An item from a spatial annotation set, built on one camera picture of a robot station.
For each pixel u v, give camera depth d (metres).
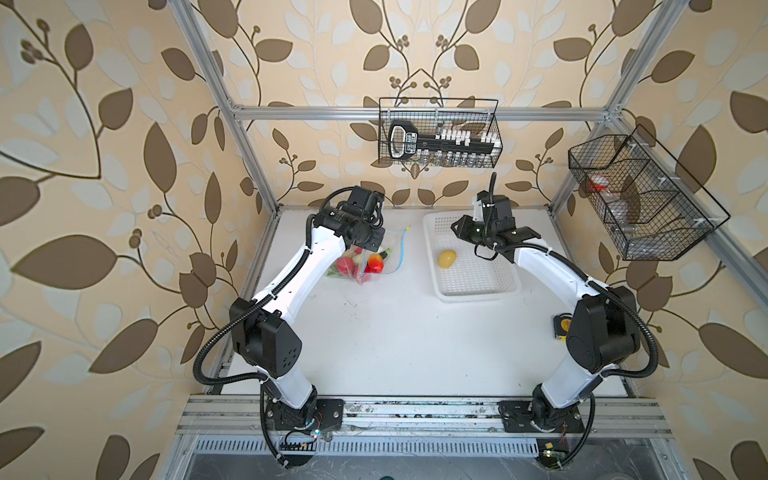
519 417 0.73
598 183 0.81
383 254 0.97
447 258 0.96
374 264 0.92
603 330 0.46
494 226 0.68
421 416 0.75
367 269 0.93
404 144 0.85
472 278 1.02
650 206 0.73
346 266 0.91
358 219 0.58
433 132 0.80
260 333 0.43
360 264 0.87
